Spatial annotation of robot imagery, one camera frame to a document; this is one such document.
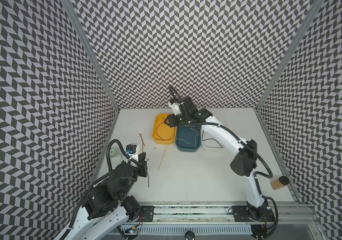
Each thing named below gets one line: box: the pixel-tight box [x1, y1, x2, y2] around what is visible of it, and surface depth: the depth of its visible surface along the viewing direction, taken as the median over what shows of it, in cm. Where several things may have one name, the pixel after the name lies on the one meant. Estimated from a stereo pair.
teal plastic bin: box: [175, 125, 201, 153], surface depth 99 cm
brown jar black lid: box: [270, 176, 290, 190], surface depth 77 cm
